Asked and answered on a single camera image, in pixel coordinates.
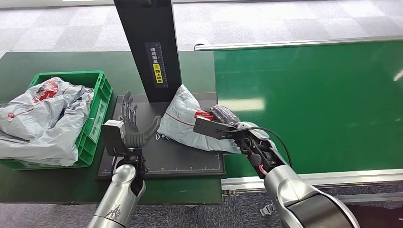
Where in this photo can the black and yellow label sticker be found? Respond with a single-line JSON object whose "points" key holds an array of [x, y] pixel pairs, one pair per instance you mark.
{"points": [[156, 66]]}

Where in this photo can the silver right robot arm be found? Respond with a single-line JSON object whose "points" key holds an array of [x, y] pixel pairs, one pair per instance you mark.
{"points": [[296, 195]]}

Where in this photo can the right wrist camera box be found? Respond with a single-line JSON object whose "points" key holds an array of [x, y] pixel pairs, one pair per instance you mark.
{"points": [[211, 127]]}

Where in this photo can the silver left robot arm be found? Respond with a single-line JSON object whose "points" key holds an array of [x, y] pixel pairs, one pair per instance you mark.
{"points": [[122, 195]]}

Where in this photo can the plain grey crumpled mailer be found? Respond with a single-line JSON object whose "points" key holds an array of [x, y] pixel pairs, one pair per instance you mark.
{"points": [[56, 144]]}

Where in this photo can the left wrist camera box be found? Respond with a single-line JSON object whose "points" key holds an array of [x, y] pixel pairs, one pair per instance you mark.
{"points": [[113, 137]]}

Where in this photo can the grey poly mailer package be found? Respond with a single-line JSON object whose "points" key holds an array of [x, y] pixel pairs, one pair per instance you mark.
{"points": [[179, 119]]}

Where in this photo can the black object on floor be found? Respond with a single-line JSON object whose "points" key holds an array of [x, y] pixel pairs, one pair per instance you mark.
{"points": [[384, 217]]}

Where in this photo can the thin aluminium conveyor rail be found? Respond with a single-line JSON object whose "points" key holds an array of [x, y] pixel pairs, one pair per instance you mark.
{"points": [[299, 43]]}

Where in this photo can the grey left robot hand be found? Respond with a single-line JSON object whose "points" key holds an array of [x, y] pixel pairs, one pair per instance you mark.
{"points": [[138, 138]]}

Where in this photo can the wide aluminium conveyor frame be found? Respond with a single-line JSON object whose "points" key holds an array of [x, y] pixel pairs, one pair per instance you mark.
{"points": [[362, 177]]}

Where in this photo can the green conveyor belt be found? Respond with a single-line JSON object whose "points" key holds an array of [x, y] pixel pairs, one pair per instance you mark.
{"points": [[330, 78]]}

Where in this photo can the green plastic crate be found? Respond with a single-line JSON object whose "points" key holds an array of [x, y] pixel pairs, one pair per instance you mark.
{"points": [[102, 91]]}

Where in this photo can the grey metal bracket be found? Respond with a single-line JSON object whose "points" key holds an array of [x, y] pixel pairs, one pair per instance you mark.
{"points": [[267, 210]]}

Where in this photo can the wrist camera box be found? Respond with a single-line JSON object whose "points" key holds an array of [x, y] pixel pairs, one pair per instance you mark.
{"points": [[113, 137], [211, 127]]}

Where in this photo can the black inbound scanner machine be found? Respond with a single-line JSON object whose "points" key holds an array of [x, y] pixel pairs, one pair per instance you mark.
{"points": [[176, 160]]}

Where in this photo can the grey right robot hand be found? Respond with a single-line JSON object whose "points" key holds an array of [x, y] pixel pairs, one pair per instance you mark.
{"points": [[223, 114]]}

